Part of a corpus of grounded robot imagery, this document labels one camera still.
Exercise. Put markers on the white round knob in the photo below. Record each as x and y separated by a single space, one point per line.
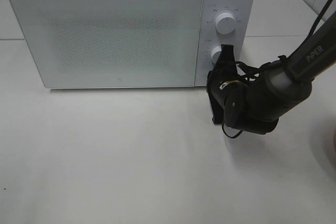
215 53
225 22

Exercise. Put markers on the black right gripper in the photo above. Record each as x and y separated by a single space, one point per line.
222 81

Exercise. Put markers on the white microwave door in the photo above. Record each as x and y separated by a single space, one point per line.
112 43

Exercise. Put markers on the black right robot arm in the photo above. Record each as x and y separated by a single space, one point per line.
252 99

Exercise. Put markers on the upper white round knob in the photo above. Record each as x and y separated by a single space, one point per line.
225 22

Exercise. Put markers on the lower white round knob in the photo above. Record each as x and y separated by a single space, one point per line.
215 53

